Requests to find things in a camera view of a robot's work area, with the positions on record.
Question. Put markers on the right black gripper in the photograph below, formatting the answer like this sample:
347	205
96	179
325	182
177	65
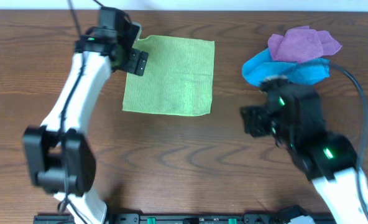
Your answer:
274	82

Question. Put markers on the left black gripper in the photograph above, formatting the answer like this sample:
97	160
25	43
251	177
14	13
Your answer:
136	62

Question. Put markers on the green microfiber cloth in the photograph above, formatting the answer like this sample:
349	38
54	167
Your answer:
178	77

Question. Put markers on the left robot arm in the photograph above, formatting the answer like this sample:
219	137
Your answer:
58	156

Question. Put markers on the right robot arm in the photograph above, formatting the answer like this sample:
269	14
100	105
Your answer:
329	163

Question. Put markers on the blue microfiber cloth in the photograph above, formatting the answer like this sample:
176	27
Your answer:
261	67

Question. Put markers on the purple microfiber cloth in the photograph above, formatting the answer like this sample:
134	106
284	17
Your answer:
302	44

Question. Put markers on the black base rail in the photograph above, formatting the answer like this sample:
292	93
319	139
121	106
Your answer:
133	218

